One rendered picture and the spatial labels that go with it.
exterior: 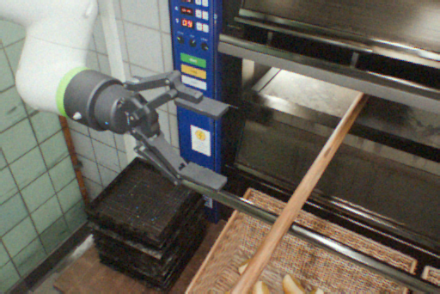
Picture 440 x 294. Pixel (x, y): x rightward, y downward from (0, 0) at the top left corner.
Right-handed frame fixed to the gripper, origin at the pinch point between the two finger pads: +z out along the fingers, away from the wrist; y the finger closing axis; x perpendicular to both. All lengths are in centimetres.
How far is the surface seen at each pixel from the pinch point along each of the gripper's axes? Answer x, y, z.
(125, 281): -13, 91, -46
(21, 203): -22, 99, -115
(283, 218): -16.4, 28.1, 6.0
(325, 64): -41.0, 5.2, 1.8
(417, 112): -75, 31, 21
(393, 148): -55, 31, 19
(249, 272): -1.6, 28.1, 6.2
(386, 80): -41.1, 5.1, 14.5
